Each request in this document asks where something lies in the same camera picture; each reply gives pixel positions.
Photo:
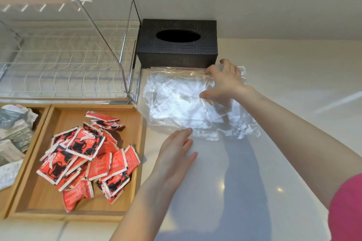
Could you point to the person's left hand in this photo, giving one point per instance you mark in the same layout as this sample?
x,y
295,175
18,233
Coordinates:
x,y
169,161

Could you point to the person's right hand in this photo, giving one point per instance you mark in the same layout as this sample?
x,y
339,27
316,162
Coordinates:
x,y
227,85

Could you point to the person's right middle finger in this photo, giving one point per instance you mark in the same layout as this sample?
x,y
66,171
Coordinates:
x,y
225,65

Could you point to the person's right thumb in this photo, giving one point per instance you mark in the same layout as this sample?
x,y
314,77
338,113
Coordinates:
x,y
208,94

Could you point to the person's right little finger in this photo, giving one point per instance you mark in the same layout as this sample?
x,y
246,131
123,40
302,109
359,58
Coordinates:
x,y
238,72

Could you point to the person's left thumb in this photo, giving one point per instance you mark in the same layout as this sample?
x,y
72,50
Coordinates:
x,y
191,160

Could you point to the person's left middle finger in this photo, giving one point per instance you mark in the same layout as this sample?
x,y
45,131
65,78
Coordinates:
x,y
182,134

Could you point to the pile of clear plastic bags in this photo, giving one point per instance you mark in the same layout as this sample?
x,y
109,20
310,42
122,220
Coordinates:
x,y
175,99

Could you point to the person's right forearm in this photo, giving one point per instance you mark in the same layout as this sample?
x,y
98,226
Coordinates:
x,y
294,136

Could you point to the person's left forearm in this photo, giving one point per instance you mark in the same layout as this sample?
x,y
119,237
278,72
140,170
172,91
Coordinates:
x,y
144,209

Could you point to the black tissue box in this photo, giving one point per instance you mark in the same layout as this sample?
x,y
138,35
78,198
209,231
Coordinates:
x,y
176,48

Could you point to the pile of red sachets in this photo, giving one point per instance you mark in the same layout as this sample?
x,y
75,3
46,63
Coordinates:
x,y
84,156

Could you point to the clear-covered metal dish rack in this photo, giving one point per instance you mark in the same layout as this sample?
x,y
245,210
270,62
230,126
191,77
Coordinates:
x,y
70,37

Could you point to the wooden tray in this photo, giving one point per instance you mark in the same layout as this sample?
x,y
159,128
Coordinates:
x,y
36,198
17,192

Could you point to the pink sleeve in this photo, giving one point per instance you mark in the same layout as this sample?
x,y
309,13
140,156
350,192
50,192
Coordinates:
x,y
347,209

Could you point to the pile of grey sachets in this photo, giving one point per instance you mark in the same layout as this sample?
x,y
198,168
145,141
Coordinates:
x,y
12,136

